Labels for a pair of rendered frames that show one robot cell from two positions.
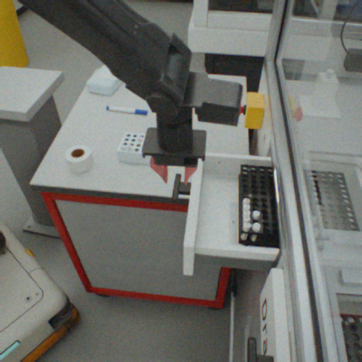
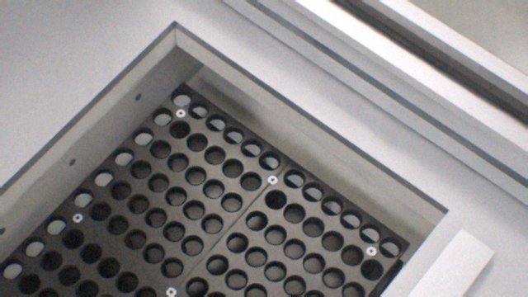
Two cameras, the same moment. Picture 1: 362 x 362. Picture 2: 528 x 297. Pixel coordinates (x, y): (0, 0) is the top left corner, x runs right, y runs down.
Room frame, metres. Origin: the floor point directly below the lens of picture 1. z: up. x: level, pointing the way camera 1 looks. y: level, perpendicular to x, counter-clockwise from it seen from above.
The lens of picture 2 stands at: (0.25, -0.49, 1.47)
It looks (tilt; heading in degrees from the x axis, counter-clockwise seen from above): 62 degrees down; 122
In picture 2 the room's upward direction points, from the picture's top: straight up
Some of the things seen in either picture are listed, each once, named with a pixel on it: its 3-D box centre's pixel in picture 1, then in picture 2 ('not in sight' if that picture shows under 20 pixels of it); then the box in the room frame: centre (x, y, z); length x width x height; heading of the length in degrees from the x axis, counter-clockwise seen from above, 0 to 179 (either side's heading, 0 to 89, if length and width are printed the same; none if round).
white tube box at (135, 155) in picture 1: (143, 148); not in sight; (0.72, 0.11, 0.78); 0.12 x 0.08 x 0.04; 81
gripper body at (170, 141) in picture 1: (174, 132); not in sight; (0.43, 0.01, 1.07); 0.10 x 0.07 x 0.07; 85
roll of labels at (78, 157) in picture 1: (79, 158); not in sight; (0.68, 0.28, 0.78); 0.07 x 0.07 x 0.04
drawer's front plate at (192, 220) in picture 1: (195, 199); not in sight; (0.45, -0.03, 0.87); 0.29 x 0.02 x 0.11; 173
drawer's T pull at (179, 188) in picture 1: (183, 187); not in sight; (0.45, 0.00, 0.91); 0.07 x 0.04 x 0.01; 173
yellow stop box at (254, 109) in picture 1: (252, 110); not in sight; (0.76, -0.19, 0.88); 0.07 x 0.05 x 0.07; 173
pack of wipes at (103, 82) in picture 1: (107, 78); not in sight; (1.10, 0.26, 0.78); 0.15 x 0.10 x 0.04; 161
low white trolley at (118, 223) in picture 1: (161, 198); not in sight; (0.88, 0.08, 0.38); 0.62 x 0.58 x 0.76; 173
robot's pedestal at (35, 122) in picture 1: (40, 161); not in sight; (1.09, 0.63, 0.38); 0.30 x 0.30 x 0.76; 78
